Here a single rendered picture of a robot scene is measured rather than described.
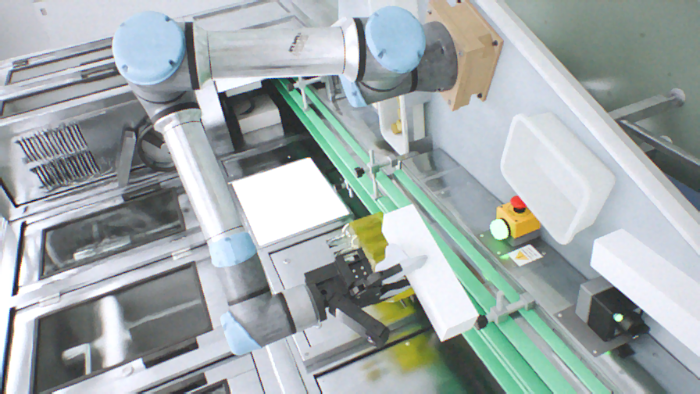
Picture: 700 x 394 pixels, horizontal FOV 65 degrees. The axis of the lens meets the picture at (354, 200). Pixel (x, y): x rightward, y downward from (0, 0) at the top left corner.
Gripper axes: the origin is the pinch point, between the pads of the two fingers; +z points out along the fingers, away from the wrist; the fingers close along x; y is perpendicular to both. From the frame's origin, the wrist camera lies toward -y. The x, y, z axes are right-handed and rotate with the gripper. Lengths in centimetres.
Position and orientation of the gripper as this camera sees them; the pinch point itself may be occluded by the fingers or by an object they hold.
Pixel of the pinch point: (420, 271)
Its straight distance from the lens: 100.4
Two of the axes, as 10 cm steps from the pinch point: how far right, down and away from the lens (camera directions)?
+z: 9.1, -3.2, 2.4
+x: -0.2, 5.5, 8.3
